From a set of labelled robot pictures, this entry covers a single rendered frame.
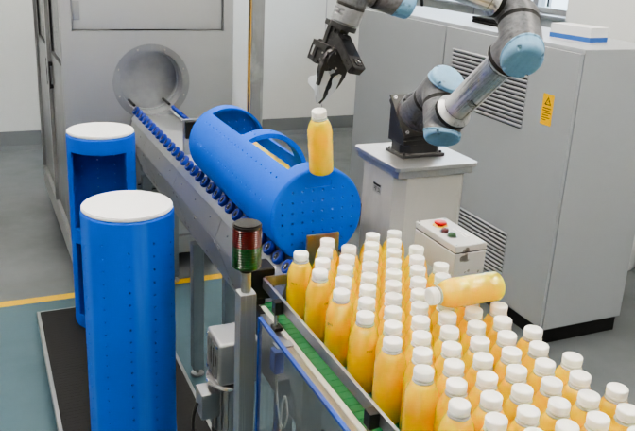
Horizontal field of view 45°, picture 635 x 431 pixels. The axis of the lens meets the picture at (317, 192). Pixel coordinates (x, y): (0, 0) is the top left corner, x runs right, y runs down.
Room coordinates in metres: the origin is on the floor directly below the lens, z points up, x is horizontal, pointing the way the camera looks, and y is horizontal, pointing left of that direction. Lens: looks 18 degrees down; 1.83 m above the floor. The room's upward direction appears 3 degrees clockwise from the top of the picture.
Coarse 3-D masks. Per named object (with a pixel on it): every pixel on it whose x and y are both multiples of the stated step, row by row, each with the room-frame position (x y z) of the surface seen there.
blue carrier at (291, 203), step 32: (192, 128) 2.77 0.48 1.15; (224, 128) 2.57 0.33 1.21; (256, 128) 2.88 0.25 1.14; (224, 160) 2.40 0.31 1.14; (256, 160) 2.22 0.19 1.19; (288, 160) 2.60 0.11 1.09; (224, 192) 2.44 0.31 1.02; (256, 192) 2.11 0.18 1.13; (288, 192) 2.00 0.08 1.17; (320, 192) 2.04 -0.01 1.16; (352, 192) 2.09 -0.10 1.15; (288, 224) 2.00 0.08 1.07; (320, 224) 2.05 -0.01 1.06; (352, 224) 2.09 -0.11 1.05
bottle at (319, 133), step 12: (312, 120) 1.93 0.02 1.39; (324, 120) 1.93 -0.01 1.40; (312, 132) 1.92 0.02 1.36; (324, 132) 1.92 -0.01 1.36; (312, 144) 1.93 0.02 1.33; (324, 144) 1.93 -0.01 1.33; (312, 156) 1.94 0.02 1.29; (324, 156) 1.93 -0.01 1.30; (312, 168) 1.95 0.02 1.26; (324, 168) 1.94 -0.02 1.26
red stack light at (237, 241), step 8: (232, 232) 1.50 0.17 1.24; (240, 232) 1.48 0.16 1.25; (248, 232) 1.48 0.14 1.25; (256, 232) 1.49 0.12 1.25; (232, 240) 1.50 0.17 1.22; (240, 240) 1.48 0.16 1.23; (248, 240) 1.48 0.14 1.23; (256, 240) 1.49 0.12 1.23; (240, 248) 1.48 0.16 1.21; (248, 248) 1.48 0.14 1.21; (256, 248) 1.49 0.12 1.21
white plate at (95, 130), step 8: (72, 128) 3.14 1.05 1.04; (80, 128) 3.14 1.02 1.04; (88, 128) 3.15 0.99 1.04; (96, 128) 3.16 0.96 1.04; (104, 128) 3.16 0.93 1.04; (112, 128) 3.17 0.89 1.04; (120, 128) 3.18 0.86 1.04; (128, 128) 3.19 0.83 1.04; (72, 136) 3.04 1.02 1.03; (80, 136) 3.01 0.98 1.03; (88, 136) 3.01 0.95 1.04; (96, 136) 3.02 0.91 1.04; (104, 136) 3.02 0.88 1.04; (112, 136) 3.03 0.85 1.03; (120, 136) 3.05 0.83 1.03
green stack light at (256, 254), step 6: (234, 252) 1.49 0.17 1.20; (240, 252) 1.48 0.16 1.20; (246, 252) 1.48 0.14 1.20; (252, 252) 1.48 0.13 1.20; (258, 252) 1.49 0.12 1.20; (234, 258) 1.49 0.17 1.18; (240, 258) 1.48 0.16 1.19; (246, 258) 1.48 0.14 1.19; (252, 258) 1.48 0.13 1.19; (258, 258) 1.49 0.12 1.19; (234, 264) 1.49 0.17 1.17; (240, 264) 1.48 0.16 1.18; (246, 264) 1.48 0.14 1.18; (252, 264) 1.48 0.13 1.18; (258, 264) 1.49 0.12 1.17; (240, 270) 1.48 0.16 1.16; (246, 270) 1.48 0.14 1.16; (252, 270) 1.48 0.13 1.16
